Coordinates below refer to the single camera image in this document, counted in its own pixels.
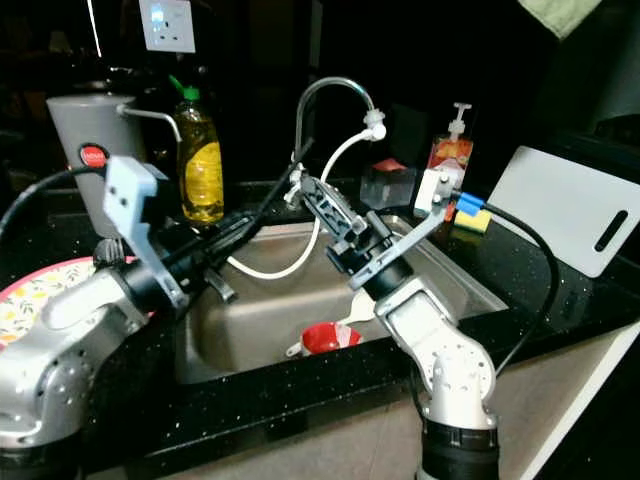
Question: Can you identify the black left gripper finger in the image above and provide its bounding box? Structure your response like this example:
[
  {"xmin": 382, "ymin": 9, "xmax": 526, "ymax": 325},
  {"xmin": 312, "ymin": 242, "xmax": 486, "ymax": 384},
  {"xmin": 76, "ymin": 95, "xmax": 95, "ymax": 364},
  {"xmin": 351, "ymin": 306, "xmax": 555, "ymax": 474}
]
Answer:
[
  {"xmin": 228, "ymin": 215, "xmax": 283, "ymax": 261},
  {"xmin": 210, "ymin": 200, "xmax": 273, "ymax": 241}
]

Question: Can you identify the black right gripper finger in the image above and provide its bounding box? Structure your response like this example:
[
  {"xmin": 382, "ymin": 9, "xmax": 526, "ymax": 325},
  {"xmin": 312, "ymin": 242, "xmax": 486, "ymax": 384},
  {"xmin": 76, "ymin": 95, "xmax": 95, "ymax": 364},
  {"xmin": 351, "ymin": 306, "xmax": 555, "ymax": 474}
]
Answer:
[
  {"xmin": 315, "ymin": 177, "xmax": 369, "ymax": 235},
  {"xmin": 300, "ymin": 172, "xmax": 346, "ymax": 235}
]

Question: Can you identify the red and white bowl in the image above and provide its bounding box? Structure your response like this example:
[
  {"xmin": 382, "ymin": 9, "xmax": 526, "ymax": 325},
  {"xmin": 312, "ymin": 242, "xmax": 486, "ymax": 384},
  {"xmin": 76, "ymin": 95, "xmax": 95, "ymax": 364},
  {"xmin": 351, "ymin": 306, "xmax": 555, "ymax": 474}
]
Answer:
[{"xmin": 300, "ymin": 322, "xmax": 365, "ymax": 358}]

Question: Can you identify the clear plastic soap container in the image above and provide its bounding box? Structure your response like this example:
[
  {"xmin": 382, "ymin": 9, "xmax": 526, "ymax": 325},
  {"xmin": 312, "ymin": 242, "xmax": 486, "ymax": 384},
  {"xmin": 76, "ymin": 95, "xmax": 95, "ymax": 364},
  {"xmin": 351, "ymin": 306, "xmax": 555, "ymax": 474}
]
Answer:
[{"xmin": 360, "ymin": 158, "xmax": 418, "ymax": 210}]

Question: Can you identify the yellow dish soap bottle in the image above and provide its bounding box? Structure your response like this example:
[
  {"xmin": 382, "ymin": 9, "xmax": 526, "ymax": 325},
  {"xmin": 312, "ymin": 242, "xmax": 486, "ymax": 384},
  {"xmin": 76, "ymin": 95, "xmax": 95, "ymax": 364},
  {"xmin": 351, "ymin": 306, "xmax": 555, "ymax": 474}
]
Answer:
[{"xmin": 169, "ymin": 75, "xmax": 227, "ymax": 227}]

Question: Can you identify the stainless steel sink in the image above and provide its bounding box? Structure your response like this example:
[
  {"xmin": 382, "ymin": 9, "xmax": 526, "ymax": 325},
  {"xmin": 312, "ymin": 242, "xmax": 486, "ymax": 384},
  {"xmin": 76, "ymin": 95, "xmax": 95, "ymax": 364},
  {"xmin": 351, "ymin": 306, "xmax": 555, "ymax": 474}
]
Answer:
[{"xmin": 175, "ymin": 220, "xmax": 510, "ymax": 387}]

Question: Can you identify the black fork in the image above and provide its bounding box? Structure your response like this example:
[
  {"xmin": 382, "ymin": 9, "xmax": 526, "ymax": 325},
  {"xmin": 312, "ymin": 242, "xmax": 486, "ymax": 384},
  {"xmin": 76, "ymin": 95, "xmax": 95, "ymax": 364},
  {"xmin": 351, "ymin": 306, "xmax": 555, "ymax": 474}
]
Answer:
[{"xmin": 92, "ymin": 238, "xmax": 127, "ymax": 273}]

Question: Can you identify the red hand soap pump bottle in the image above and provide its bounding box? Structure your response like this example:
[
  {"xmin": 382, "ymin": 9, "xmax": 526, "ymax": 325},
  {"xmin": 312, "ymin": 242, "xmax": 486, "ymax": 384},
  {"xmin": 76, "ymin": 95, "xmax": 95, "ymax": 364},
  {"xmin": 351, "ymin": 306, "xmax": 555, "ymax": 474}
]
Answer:
[{"xmin": 424, "ymin": 102, "xmax": 475, "ymax": 203}]

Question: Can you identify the chrome gooseneck faucet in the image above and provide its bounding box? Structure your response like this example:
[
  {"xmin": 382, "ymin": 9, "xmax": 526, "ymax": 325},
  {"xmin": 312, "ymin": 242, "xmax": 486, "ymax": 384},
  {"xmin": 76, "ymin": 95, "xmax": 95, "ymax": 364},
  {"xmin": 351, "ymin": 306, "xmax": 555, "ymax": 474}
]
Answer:
[{"xmin": 284, "ymin": 77, "xmax": 387, "ymax": 207}]

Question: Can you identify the pink floral plate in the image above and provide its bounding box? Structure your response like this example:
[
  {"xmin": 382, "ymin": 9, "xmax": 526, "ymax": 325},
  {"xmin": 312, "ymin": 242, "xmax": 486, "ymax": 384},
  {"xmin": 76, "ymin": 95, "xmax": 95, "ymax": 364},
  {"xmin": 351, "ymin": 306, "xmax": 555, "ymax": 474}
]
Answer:
[{"xmin": 0, "ymin": 257, "xmax": 107, "ymax": 349}]

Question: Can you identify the grey water filter canister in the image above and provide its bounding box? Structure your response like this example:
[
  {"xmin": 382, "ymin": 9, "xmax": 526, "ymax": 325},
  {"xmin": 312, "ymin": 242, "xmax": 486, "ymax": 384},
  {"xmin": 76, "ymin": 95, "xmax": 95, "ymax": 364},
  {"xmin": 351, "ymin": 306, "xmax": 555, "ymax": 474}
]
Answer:
[{"xmin": 46, "ymin": 95, "xmax": 184, "ymax": 242}]

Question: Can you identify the beige cabinet front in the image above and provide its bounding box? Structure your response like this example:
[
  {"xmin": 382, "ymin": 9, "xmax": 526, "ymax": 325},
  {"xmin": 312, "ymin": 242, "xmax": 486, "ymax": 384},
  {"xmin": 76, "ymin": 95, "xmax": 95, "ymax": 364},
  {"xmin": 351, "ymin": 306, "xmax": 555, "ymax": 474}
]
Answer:
[{"xmin": 150, "ymin": 325, "xmax": 640, "ymax": 480}]

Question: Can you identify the white plastic cutting board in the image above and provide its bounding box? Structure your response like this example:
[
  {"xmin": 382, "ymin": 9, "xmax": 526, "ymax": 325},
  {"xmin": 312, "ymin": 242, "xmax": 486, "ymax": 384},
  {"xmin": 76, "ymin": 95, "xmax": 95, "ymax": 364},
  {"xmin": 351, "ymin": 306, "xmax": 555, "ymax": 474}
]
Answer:
[{"xmin": 487, "ymin": 146, "xmax": 640, "ymax": 280}]

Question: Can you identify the green towel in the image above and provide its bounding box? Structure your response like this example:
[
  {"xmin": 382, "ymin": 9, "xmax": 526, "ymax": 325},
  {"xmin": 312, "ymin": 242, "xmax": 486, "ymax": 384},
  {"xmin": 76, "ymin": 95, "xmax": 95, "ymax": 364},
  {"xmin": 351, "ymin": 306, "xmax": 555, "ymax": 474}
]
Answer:
[{"xmin": 520, "ymin": 0, "xmax": 602, "ymax": 40}]

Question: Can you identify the white flexible hose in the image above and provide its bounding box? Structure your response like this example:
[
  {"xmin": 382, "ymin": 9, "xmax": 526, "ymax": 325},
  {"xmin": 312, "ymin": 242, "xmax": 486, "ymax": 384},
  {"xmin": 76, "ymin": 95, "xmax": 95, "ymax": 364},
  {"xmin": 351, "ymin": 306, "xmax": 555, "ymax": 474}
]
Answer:
[{"xmin": 227, "ymin": 122, "xmax": 389, "ymax": 281}]

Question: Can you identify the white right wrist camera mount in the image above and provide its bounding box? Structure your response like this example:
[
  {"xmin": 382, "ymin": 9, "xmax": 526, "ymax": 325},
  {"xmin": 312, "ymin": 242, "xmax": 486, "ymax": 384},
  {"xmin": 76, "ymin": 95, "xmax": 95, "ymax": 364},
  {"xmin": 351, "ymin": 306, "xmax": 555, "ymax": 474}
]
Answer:
[{"xmin": 350, "ymin": 168, "xmax": 465, "ymax": 294}]

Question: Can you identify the light grey left wrist camera mount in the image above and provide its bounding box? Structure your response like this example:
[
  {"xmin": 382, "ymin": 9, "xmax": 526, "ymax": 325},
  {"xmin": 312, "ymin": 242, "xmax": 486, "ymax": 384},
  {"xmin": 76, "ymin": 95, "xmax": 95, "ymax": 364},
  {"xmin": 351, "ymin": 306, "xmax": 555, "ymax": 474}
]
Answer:
[{"xmin": 103, "ymin": 156, "xmax": 192, "ymax": 312}]

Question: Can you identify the blue cable tape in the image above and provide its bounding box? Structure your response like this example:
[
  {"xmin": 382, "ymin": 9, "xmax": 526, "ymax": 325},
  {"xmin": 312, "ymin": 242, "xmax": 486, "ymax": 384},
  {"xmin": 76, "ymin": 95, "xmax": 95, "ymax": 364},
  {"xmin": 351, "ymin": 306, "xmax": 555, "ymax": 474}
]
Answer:
[{"xmin": 455, "ymin": 193, "xmax": 487, "ymax": 217}]

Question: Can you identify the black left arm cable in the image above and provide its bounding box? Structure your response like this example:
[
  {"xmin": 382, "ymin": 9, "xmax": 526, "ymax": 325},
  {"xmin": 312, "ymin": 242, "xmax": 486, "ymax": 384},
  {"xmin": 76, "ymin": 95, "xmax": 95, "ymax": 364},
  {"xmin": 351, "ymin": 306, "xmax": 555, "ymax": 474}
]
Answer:
[{"xmin": 0, "ymin": 165, "xmax": 107, "ymax": 243}]

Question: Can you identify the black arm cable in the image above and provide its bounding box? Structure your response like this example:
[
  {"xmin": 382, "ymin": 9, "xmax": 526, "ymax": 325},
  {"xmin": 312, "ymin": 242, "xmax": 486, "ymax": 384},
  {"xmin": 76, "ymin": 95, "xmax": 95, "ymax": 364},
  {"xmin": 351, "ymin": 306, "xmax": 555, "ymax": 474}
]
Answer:
[
  {"xmin": 405, "ymin": 195, "xmax": 560, "ymax": 441},
  {"xmin": 0, "ymin": 165, "xmax": 107, "ymax": 243}
]

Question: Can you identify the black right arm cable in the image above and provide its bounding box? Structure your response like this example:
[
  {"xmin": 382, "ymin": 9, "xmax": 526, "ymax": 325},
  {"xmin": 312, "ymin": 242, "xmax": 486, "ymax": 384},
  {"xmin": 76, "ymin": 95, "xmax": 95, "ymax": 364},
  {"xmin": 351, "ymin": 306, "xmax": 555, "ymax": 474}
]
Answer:
[{"xmin": 405, "ymin": 195, "xmax": 560, "ymax": 441}]

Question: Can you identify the white wall socket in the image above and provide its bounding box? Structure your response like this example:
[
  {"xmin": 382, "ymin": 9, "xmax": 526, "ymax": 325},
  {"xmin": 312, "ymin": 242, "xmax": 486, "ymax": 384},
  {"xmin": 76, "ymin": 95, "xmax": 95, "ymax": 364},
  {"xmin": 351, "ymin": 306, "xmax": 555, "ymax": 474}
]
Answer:
[{"xmin": 140, "ymin": 0, "xmax": 197, "ymax": 54}]

